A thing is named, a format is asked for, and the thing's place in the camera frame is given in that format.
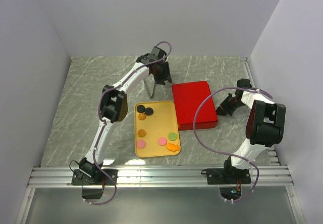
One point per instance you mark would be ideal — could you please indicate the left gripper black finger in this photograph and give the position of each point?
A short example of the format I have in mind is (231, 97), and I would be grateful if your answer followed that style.
(160, 82)
(169, 79)

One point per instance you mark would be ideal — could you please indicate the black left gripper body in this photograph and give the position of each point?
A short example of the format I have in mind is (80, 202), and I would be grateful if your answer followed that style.
(163, 70)

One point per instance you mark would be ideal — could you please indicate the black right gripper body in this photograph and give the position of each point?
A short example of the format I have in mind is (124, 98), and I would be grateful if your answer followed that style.
(232, 104)

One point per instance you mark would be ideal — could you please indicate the steel tongs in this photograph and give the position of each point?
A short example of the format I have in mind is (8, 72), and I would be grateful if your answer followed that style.
(149, 85)

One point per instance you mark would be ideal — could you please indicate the red box lid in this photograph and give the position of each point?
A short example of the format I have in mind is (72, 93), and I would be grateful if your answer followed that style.
(187, 99)

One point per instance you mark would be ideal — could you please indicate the red cookie box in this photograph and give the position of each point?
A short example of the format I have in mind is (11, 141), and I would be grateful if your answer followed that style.
(198, 125)

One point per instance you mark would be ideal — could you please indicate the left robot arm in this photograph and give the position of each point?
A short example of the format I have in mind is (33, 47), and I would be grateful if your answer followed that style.
(113, 107)

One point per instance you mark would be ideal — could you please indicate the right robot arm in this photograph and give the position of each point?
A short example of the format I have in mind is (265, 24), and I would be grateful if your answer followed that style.
(265, 126)

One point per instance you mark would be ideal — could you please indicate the black sandwich cookie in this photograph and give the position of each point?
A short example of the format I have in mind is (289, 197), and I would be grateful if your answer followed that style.
(140, 108)
(148, 111)

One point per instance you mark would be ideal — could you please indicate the small flower butter cookie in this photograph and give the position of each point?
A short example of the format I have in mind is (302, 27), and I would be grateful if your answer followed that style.
(142, 116)

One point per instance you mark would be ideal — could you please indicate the yellow cookie tray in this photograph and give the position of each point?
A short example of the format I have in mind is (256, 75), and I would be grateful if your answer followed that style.
(159, 124)

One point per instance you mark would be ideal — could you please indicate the pink sandwich cookie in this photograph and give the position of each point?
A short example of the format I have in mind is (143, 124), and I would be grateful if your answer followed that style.
(140, 144)
(162, 141)

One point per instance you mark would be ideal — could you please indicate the orange fish cookie under stack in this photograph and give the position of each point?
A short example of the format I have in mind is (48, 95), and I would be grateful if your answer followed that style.
(172, 147)

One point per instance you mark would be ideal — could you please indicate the white red left wrist camera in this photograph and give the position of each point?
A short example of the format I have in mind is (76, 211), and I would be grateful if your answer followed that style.
(157, 53)

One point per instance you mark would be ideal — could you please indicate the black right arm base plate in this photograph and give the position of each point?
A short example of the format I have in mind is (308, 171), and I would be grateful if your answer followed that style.
(223, 177)

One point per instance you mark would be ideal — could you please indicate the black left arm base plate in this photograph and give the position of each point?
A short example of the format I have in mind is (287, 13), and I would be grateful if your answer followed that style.
(80, 178)

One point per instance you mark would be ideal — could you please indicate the aluminium table rail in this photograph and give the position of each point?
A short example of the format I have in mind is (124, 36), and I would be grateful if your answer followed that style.
(142, 176)

